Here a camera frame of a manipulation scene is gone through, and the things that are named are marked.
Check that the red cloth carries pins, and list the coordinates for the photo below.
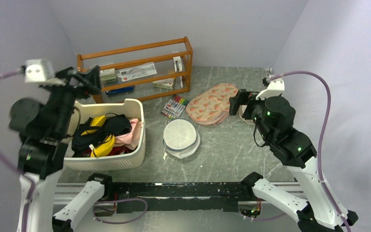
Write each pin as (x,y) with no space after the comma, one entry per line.
(116,150)

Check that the cream round laundry bag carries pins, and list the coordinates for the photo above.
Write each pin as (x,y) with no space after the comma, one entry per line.
(241,111)

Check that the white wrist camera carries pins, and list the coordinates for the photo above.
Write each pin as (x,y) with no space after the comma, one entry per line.
(39,71)
(274,88)

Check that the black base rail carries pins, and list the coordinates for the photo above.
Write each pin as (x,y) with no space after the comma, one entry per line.
(188,196)

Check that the white mesh laundry bag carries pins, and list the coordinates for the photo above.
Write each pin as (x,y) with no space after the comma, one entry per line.
(180,138)

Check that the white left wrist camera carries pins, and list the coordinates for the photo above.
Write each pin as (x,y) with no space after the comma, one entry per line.
(39,71)

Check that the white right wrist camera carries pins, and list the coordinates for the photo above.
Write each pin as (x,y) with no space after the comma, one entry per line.
(274,88)

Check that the small white red box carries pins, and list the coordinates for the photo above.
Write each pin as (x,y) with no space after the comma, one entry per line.
(168,83)

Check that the orange wooden shelf rack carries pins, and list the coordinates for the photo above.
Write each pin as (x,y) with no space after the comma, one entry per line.
(160,53)

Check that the cream plastic laundry basket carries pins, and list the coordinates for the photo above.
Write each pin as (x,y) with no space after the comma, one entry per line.
(130,107)

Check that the white packet on shelf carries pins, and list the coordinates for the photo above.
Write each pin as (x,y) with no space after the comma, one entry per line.
(136,72)

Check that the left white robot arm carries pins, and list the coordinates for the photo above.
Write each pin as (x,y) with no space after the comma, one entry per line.
(42,129)

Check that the white upright box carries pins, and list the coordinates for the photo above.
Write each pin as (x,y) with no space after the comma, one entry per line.
(178,68)

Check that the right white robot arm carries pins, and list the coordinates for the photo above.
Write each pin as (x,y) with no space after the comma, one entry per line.
(320,211)

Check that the pack of coloured markers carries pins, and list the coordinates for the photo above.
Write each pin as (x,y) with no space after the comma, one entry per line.
(174,107)

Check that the peach patterned laundry bag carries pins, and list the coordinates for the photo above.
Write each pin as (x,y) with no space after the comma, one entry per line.
(212,106)

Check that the black bra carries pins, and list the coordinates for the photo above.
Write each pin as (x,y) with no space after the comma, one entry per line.
(97,136)

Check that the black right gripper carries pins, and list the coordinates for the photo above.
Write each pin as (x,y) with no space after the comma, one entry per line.
(244,97)

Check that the white box on shelf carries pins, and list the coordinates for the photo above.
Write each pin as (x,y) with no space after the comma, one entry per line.
(108,76)

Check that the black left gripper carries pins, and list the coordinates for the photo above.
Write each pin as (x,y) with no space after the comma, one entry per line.
(90,79)

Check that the pink cloth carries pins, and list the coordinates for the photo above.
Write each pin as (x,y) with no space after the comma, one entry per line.
(132,139)

